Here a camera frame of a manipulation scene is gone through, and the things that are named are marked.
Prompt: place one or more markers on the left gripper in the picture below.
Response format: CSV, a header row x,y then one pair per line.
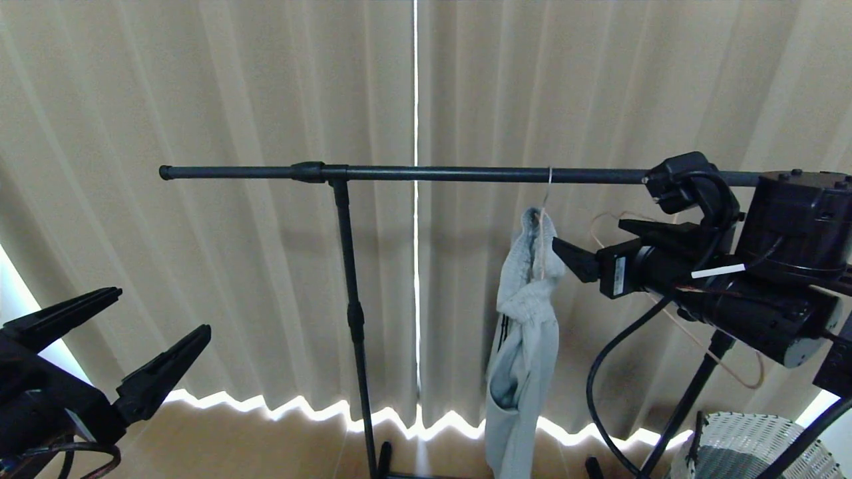
x,y
46,399

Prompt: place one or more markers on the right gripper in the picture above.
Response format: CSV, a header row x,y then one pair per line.
x,y
659,269

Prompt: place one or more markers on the pink clothes hanger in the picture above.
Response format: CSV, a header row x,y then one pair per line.
x,y
705,351
548,193

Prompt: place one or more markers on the pale grey shorts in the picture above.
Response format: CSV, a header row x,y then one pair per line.
x,y
526,346

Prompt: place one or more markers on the black clothes rack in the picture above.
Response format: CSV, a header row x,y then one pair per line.
x,y
432,173

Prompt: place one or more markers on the white laundry basket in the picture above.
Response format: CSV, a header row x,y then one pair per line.
x,y
745,446

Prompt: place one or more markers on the window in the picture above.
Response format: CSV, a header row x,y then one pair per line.
x,y
16,286

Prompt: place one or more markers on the beige curtain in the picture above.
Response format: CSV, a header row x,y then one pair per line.
x,y
200,100

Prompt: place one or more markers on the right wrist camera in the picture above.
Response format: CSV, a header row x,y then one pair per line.
x,y
679,179

